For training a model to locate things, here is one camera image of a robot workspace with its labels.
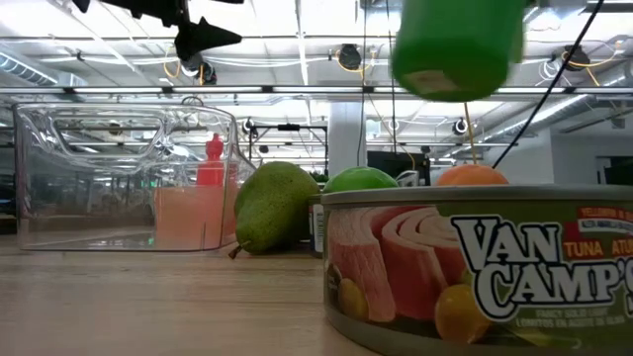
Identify Van Camp's tuna can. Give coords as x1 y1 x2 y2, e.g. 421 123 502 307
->
319 185 633 356

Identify orange fruit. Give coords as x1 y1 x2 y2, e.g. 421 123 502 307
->
434 163 509 188

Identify red plastic bottle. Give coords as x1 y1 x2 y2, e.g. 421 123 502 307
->
196 133 226 188

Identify silver ventilation duct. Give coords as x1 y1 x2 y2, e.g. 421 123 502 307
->
487 93 602 142

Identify black hanging cable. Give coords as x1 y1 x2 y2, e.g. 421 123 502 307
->
492 0 605 170

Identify green pear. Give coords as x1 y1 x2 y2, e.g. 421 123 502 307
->
227 160 320 261

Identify blue label tuna can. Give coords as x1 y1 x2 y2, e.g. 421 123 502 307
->
309 195 325 258

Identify green plastic bottle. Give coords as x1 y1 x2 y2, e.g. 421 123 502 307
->
390 0 528 104

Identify clear plastic bin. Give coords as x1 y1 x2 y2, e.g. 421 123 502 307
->
13 102 257 253

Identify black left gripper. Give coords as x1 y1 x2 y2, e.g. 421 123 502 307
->
71 0 246 63

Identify black monitor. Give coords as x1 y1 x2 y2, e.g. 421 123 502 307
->
366 150 430 187

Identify yellow hanging cable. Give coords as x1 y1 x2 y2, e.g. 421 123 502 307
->
462 101 479 166

